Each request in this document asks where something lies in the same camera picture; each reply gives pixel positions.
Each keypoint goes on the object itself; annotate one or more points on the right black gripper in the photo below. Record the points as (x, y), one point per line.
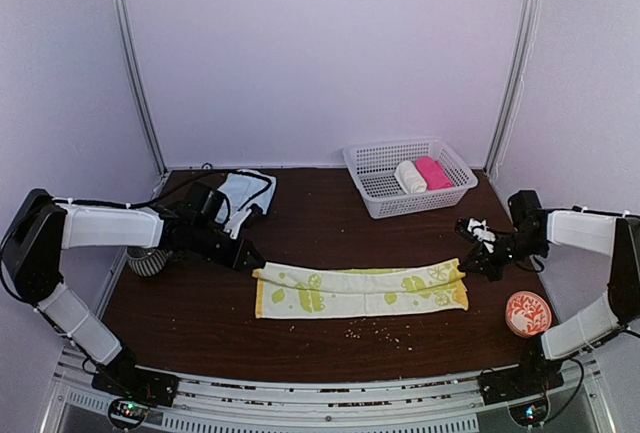
(486, 264)

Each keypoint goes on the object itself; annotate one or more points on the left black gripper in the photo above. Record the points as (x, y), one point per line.
(237, 257)

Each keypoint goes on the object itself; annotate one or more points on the green patterned towel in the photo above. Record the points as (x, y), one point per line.
(289, 292)

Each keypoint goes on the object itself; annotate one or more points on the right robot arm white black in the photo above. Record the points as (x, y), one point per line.
(535, 230)

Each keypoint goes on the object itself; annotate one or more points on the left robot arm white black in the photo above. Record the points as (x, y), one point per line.
(46, 228)

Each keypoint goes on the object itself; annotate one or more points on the light blue towel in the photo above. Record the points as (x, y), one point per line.
(242, 189)

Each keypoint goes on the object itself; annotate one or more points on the red patterned bowl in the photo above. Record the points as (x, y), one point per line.
(527, 314)

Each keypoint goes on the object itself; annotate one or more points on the rolled pink towel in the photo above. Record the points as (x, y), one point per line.
(433, 174)

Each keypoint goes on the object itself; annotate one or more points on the striped ceramic mug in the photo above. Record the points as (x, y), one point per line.
(146, 263)

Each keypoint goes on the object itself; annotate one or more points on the rolled white towel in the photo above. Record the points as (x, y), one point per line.
(409, 178)

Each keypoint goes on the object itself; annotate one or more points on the white plastic basket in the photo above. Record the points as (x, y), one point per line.
(372, 167)

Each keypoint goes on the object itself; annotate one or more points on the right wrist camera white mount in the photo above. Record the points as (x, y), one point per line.
(476, 231)

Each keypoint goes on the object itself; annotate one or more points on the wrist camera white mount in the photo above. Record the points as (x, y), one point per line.
(476, 231)
(241, 219)

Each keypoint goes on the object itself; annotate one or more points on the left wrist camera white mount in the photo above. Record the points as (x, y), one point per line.
(241, 219)

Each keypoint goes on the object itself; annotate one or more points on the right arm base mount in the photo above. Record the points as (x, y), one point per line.
(533, 375)

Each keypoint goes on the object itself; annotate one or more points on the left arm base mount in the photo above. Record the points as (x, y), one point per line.
(123, 377)

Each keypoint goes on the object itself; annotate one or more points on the right aluminium frame post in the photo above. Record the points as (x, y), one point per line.
(513, 89)

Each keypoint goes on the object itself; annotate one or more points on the aluminium frame post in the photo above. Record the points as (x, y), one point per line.
(137, 87)
(513, 89)

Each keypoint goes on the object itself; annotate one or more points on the left aluminium frame post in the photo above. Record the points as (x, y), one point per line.
(137, 87)

